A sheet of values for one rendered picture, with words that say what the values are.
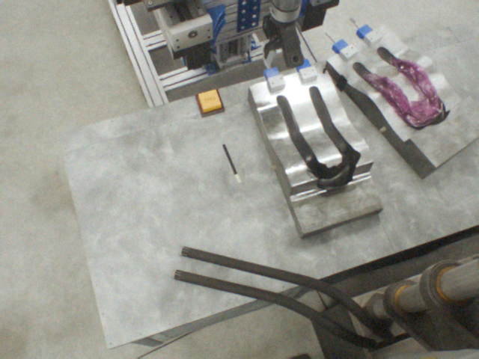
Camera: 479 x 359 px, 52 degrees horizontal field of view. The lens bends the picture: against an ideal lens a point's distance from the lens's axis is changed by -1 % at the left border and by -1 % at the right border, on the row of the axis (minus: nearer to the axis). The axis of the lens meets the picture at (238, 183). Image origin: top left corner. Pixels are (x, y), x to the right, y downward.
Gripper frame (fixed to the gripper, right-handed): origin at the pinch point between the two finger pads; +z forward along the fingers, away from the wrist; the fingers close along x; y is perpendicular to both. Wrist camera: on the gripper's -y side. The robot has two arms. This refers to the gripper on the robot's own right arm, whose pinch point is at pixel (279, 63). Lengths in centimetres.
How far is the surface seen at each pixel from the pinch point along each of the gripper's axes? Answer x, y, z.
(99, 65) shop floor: 59, 88, 101
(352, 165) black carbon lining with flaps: -11.4, -34.1, 9.3
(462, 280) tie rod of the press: -3, -75, -38
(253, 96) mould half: 8.2, -2.1, 12.0
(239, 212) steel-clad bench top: 23.3, -34.1, 21.0
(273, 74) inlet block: -0.2, 2.9, 10.5
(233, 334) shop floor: 34, -65, 101
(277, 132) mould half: 5.1, -15.9, 12.7
